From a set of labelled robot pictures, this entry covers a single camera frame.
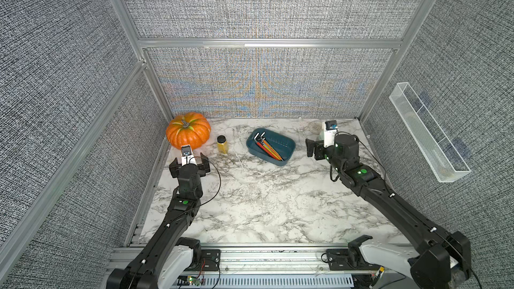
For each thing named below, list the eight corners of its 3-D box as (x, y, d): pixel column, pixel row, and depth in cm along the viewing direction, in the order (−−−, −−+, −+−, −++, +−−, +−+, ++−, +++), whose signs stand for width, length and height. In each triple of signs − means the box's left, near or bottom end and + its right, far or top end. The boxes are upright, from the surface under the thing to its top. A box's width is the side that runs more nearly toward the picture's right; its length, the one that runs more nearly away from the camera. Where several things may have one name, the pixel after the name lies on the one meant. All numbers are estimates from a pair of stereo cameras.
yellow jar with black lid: (218, 154, 106) (215, 142, 98) (219, 147, 109) (217, 135, 101) (228, 154, 106) (225, 142, 98) (228, 147, 109) (226, 135, 101)
